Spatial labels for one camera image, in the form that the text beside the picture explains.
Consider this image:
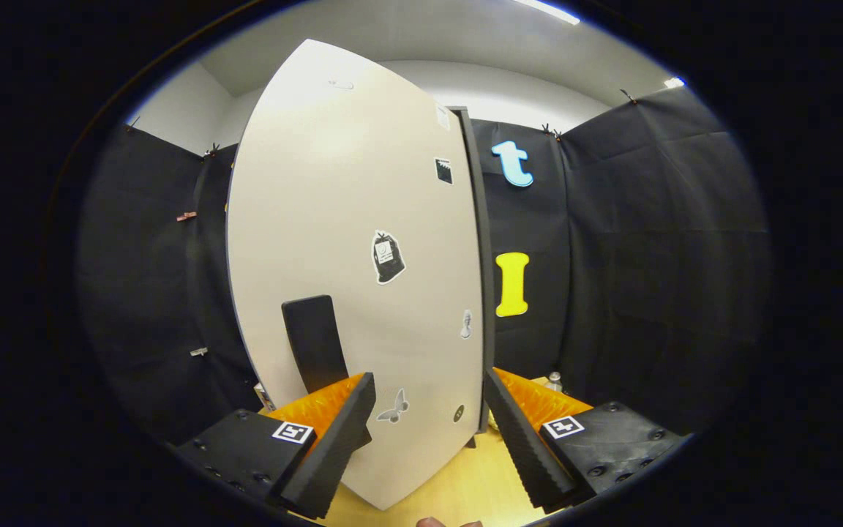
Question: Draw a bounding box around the long ceiling light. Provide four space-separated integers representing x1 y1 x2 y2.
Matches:
513 0 582 26

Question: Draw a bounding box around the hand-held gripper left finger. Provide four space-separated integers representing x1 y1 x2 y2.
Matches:
173 372 377 520

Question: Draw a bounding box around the grey shoe cabinet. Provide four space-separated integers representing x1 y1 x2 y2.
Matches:
451 106 497 447

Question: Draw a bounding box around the black backdrop cloth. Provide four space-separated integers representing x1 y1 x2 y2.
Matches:
78 84 772 455

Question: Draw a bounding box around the beige shoe cabinet door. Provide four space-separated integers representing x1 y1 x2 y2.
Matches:
225 39 484 511

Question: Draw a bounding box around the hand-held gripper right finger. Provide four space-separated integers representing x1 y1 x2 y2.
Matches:
483 367 688 513

